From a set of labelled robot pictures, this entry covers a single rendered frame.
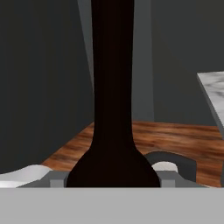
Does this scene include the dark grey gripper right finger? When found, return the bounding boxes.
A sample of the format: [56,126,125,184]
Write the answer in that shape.
[157,171,210,189]

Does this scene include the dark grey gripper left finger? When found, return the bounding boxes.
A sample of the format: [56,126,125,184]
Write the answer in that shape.
[17,171,71,189]

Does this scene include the dark grey marble-topped counter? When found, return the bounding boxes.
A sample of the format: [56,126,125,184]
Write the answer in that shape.
[150,0,224,187]

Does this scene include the white rounded thing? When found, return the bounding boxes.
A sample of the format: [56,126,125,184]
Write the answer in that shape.
[0,164,54,188]

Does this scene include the round black and white thing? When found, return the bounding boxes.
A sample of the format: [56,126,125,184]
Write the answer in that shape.
[144,150,199,185]

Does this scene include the dark wine bottle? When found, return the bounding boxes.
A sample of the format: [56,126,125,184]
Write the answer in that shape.
[66,0,162,188]

